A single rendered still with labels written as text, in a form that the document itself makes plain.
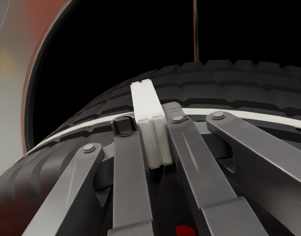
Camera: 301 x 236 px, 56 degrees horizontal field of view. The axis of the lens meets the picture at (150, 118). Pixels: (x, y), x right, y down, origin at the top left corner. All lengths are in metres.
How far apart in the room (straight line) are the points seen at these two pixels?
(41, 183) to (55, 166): 0.02
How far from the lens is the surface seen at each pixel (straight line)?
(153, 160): 0.15
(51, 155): 0.24
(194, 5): 0.68
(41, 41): 0.52
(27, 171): 0.23
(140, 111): 0.15
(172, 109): 0.17
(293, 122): 0.22
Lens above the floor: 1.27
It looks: 25 degrees down
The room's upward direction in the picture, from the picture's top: 9 degrees counter-clockwise
